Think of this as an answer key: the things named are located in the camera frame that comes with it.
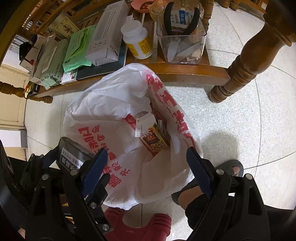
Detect white pill bottle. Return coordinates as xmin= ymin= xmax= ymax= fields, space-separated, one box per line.
xmin=121 ymin=20 xmax=153 ymax=60

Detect person's sandaled foot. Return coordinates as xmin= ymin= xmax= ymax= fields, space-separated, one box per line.
xmin=171 ymin=160 xmax=243 ymax=210

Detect white red plastic trash bag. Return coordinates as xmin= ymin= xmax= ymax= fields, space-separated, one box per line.
xmin=63 ymin=63 xmax=203 ymax=210

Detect red cigarette pack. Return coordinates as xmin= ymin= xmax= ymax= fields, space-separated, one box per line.
xmin=152 ymin=108 xmax=167 ymax=128

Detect black labelled box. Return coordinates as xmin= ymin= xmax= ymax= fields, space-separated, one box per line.
xmin=56 ymin=137 xmax=95 ymax=173

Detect white router box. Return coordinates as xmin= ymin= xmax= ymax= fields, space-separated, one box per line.
xmin=85 ymin=1 xmax=129 ymax=66

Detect wooden coffee table frame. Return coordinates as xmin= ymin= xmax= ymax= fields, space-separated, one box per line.
xmin=1 ymin=1 xmax=295 ymax=103

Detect black handled pliers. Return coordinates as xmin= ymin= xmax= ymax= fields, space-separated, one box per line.
xmin=163 ymin=1 xmax=202 ymax=36

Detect brown patterned small box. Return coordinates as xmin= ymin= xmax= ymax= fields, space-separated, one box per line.
xmin=140 ymin=124 xmax=170 ymax=154

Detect clear plastic container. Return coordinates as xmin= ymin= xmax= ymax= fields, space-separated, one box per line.
xmin=156 ymin=14 xmax=207 ymax=65

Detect red plastic stool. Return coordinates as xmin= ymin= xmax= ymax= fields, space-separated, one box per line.
xmin=103 ymin=207 xmax=172 ymax=241

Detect green wipes pack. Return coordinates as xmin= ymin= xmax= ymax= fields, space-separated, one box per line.
xmin=40 ymin=39 xmax=69 ymax=90

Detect light green paper pack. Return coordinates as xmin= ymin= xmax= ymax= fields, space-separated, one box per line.
xmin=63 ymin=25 xmax=96 ymax=72

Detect blue white small box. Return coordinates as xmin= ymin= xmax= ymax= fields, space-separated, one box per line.
xmin=135 ymin=113 xmax=157 ymax=138

